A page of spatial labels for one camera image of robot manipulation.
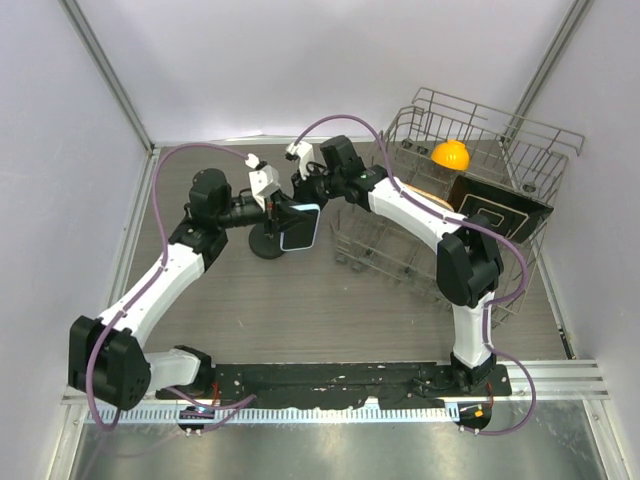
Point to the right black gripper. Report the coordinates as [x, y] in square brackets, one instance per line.
[301, 189]

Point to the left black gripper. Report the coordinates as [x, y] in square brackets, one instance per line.
[280, 215]

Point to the phone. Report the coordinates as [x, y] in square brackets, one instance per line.
[300, 227]

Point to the black phone stand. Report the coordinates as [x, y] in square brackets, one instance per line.
[262, 245]

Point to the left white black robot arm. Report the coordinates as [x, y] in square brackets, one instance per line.
[106, 358]

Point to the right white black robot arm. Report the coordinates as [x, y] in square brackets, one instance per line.
[468, 261]

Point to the oval wooden board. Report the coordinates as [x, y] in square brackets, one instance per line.
[430, 197]

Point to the orange bowl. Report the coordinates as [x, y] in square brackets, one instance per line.
[451, 154]

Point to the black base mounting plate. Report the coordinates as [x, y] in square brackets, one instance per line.
[338, 386]

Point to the black square plate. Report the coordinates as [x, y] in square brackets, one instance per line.
[510, 214]

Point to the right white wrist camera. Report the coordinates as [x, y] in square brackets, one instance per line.
[303, 153]

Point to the grey wire dish rack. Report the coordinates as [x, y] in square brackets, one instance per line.
[478, 160]

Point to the white slotted cable duct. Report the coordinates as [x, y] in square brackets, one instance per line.
[174, 412]

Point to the aluminium frame rail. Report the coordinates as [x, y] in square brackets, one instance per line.
[552, 379]

